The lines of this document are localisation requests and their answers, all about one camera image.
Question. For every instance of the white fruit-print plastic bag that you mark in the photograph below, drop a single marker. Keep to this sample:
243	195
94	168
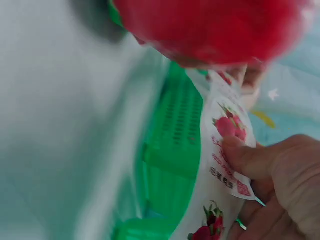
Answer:
225	140

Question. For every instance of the person's right thumb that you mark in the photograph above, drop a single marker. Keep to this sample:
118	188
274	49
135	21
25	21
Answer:
246	157

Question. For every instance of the person's left fingers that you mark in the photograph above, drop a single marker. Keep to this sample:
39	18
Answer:
248	85

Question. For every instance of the person's right hand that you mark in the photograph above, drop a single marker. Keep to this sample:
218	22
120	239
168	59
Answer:
295	190

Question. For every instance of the person's left hand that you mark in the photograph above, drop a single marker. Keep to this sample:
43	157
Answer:
248	85

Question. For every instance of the green plastic basket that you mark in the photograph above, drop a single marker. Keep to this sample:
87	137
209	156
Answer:
178	130

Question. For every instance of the person's right fingers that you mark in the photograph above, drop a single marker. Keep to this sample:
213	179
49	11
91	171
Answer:
255	223

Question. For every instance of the red dragon fruit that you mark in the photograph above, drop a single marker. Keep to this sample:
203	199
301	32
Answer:
212	27

